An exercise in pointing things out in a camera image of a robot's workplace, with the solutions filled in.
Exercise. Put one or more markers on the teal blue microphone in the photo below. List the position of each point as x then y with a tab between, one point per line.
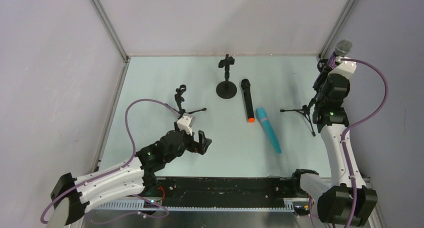
263	118

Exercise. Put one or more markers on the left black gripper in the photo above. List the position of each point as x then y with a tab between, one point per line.
193	143

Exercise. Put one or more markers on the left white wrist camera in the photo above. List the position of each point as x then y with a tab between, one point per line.
185	122

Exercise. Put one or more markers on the black orange-tipped microphone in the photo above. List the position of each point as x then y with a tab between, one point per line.
246	90

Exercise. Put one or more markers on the purple glitter microphone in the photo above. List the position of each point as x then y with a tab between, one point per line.
342	48

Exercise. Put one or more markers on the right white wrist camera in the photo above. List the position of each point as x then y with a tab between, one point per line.
346	69

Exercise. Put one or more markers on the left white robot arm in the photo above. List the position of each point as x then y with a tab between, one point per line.
136	177

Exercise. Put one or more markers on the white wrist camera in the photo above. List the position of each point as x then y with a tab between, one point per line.
346	69
185	122

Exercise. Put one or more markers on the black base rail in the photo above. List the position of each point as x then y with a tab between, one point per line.
272	192

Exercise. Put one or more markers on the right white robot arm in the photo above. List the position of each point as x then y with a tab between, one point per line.
347	200

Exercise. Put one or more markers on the black round base stand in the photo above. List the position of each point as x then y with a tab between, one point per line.
226	89

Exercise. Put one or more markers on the black tripod clip stand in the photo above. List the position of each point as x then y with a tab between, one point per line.
179	99

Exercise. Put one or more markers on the black shock mount tripod stand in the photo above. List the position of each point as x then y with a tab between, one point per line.
305	110

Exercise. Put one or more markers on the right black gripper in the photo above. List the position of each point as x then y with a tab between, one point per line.
324	72

